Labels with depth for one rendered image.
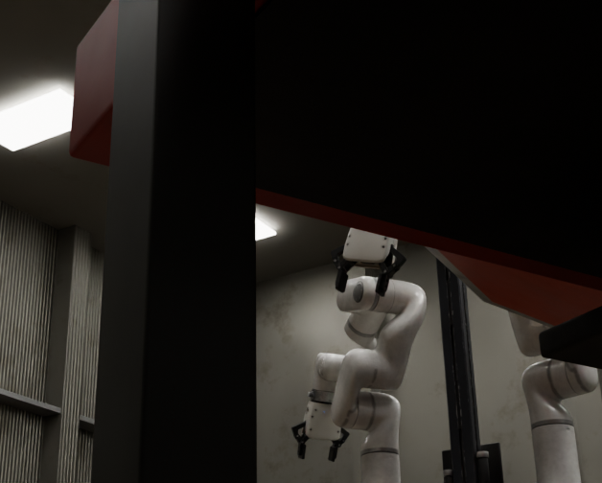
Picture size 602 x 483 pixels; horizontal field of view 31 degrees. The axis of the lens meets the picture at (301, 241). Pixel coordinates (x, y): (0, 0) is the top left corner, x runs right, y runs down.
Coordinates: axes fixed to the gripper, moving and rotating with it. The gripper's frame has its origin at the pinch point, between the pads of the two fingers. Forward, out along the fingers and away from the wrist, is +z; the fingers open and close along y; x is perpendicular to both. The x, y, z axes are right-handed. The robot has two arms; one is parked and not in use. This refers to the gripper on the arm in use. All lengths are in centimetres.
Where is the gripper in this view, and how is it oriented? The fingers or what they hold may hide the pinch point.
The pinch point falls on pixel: (359, 287)
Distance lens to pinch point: 222.1
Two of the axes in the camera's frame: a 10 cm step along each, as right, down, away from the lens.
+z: -2.4, 9.3, -2.8
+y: -8.5, -0.6, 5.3
